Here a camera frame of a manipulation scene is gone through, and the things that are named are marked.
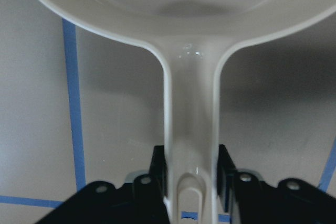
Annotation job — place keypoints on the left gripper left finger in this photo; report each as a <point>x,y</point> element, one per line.
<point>139,201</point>

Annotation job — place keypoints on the beige plastic dustpan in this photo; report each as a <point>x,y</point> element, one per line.
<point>192,40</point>

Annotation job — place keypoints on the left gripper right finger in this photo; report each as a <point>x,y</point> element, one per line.
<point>249,199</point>

